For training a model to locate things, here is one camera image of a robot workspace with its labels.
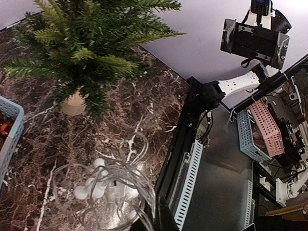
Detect light blue plastic basket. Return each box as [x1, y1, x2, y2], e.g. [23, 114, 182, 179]
[0, 96, 24, 186]

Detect copper red bauble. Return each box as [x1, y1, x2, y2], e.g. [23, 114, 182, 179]
[0, 121, 13, 139]

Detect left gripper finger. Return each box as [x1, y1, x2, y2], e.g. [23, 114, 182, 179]
[131, 196, 179, 231]

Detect pink plastic basket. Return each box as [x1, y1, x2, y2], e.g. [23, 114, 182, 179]
[249, 100, 284, 157]

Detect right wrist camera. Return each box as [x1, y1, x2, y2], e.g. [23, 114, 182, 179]
[245, 0, 292, 34]

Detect white cable duct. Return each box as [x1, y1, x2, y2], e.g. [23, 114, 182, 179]
[174, 140, 203, 231]

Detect black table front rail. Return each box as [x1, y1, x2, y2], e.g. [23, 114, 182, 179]
[154, 77, 213, 216]

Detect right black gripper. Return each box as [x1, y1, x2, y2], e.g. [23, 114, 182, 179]
[220, 19, 290, 70]

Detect white ball string lights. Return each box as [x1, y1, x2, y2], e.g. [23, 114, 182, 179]
[51, 132, 156, 231]

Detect small green christmas tree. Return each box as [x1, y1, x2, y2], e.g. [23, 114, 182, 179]
[0, 0, 181, 116]

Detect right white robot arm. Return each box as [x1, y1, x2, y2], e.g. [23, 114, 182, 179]
[198, 17, 292, 110]

